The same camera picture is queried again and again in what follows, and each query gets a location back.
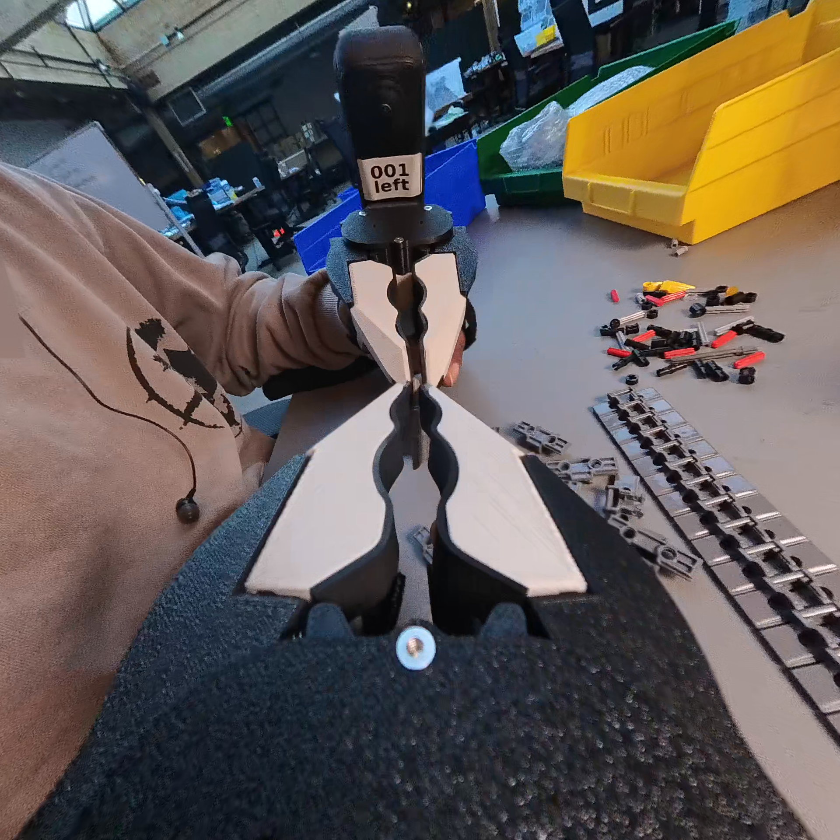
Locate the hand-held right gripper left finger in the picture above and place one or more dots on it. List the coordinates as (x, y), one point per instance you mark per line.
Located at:
(321, 525)

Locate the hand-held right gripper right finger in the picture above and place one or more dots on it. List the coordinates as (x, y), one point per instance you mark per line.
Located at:
(512, 525)

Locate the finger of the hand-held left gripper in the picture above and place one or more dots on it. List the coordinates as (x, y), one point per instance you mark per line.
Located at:
(446, 308)
(374, 308)

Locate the grey toy track belt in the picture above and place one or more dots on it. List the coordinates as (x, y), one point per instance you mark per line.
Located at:
(722, 518)
(415, 420)

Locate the pile of small building pieces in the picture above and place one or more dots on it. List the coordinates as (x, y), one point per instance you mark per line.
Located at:
(689, 334)

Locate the grey desk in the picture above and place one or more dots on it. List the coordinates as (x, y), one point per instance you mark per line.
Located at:
(538, 295)

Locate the person's left hand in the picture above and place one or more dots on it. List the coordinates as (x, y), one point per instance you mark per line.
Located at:
(456, 364)

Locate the black chair armrest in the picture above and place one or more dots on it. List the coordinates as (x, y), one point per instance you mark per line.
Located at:
(315, 380)

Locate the blue plastic storage bin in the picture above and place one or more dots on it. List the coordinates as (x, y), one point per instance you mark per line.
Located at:
(453, 184)

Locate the grey chair seat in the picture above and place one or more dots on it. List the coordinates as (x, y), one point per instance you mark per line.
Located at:
(269, 417)

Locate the green plastic storage bin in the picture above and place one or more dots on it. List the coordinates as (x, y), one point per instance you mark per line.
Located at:
(525, 187)

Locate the clear plastic parts bag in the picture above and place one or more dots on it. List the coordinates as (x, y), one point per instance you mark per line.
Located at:
(610, 82)
(535, 138)

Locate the background black office chair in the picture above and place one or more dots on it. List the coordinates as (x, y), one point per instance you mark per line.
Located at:
(213, 226)

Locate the small metal piece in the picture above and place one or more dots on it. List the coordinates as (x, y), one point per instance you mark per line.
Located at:
(678, 248)

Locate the yellow plastic storage bin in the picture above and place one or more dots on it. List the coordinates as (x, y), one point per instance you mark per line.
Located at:
(656, 190)

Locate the person's beige hoodie torso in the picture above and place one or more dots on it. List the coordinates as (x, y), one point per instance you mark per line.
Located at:
(79, 459)

